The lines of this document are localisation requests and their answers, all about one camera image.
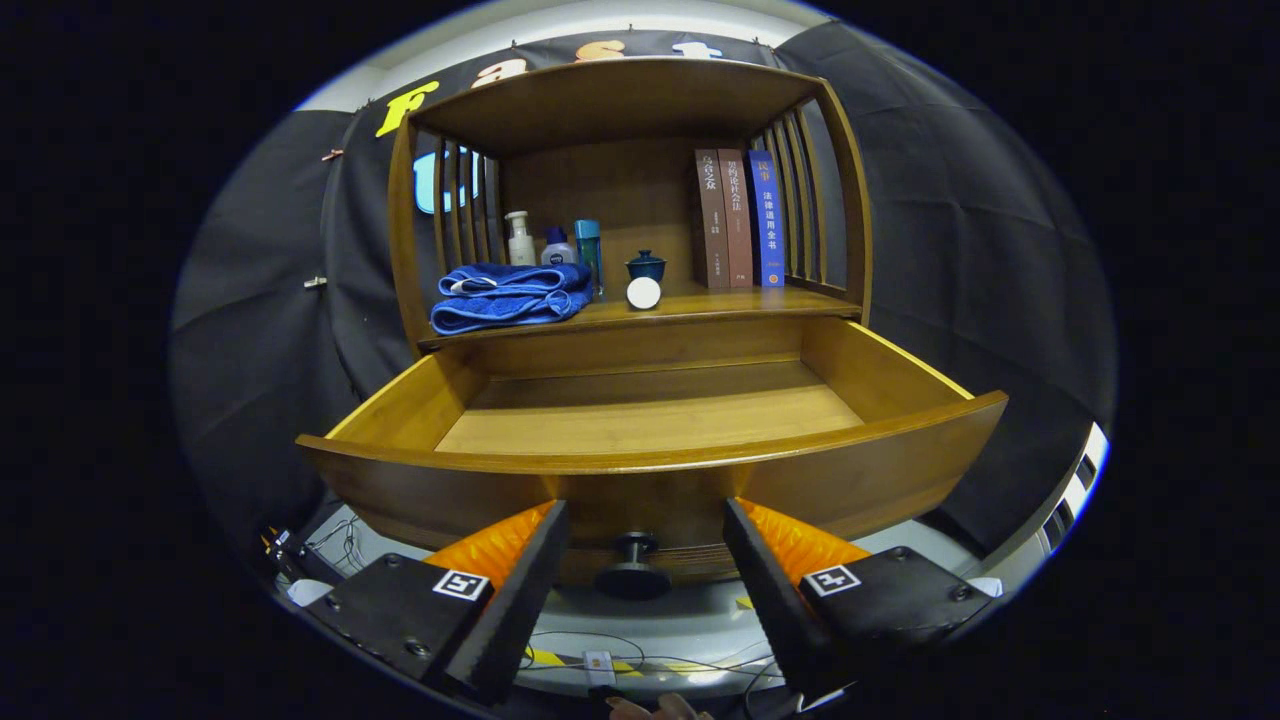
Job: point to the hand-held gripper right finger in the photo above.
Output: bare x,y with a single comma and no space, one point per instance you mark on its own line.
775,605

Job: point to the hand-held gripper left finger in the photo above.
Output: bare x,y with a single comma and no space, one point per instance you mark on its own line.
520,605

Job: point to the wooden drawer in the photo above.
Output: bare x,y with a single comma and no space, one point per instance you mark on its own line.
650,485

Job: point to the white tube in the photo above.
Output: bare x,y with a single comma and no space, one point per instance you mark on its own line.
643,293

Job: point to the wooden cabinet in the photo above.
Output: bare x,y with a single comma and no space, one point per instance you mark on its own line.
620,190

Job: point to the yellow black floor tape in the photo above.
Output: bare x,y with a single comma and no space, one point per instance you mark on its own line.
545,658

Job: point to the white power adapter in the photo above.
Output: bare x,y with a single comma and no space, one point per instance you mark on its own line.
600,668

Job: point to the blue folded towel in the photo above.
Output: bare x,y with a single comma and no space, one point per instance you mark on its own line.
510,300

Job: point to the white lotion bottle blue cap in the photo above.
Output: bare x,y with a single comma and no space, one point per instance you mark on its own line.
558,252

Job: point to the white pump bottle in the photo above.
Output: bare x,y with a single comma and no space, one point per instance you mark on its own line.
520,248

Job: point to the teal clear bottle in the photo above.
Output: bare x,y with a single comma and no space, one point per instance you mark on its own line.
589,250

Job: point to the blue lidded teacup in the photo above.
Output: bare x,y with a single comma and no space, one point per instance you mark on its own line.
646,266

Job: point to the blue book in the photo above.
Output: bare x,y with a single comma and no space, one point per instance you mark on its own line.
767,220

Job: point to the reddish brown book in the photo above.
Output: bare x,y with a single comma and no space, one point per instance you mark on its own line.
738,220

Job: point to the dark brown book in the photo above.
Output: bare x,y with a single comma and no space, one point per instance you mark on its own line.
712,220

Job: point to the black backdrop cloth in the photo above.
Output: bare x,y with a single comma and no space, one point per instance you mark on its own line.
950,250

